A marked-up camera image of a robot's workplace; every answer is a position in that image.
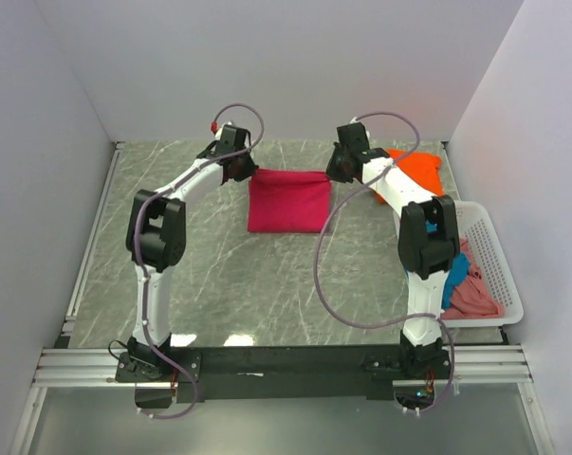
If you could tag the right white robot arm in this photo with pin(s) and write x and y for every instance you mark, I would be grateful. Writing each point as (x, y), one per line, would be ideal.
(427, 242)

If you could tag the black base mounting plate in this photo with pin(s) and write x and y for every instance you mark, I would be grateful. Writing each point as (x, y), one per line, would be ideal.
(256, 372)

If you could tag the white plastic laundry basket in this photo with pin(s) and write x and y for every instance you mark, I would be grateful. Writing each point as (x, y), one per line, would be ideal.
(474, 225)

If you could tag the teal t shirt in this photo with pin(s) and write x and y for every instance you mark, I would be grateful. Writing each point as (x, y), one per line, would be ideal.
(457, 274)

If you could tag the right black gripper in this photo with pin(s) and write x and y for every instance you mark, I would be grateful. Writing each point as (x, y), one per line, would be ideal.
(338, 166)

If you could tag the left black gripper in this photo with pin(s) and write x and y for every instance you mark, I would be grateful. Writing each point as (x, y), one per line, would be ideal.
(244, 167)

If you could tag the salmon pink t shirt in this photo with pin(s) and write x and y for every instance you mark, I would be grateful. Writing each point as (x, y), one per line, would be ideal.
(471, 299)

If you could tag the orange folded t shirt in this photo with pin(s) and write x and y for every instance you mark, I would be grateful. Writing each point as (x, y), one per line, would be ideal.
(420, 167)

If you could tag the aluminium rail frame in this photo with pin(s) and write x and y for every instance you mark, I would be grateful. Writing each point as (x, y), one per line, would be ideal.
(248, 289)

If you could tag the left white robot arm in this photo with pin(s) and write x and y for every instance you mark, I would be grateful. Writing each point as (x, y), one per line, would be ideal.
(157, 238)

